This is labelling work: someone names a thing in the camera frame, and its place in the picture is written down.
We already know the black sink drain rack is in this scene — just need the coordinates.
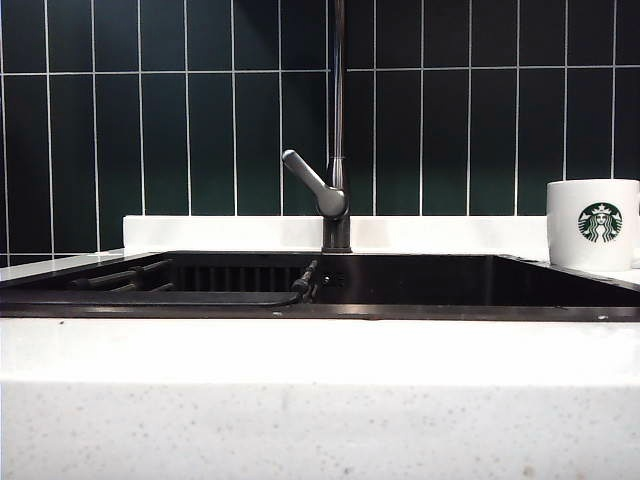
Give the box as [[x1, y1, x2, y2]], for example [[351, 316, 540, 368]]
[[67, 258, 321, 307]]

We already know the black sink basin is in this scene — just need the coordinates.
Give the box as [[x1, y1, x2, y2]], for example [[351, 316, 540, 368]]
[[0, 249, 640, 323]]

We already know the white Starbucks logo mug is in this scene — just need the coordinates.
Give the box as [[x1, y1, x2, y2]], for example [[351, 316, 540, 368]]
[[545, 178, 640, 273]]

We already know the white backsplash ledge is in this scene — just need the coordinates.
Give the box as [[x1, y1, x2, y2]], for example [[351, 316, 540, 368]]
[[122, 214, 551, 254]]

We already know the chrome sink faucet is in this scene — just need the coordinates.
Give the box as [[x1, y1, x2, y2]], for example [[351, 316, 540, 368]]
[[320, 0, 354, 254]]

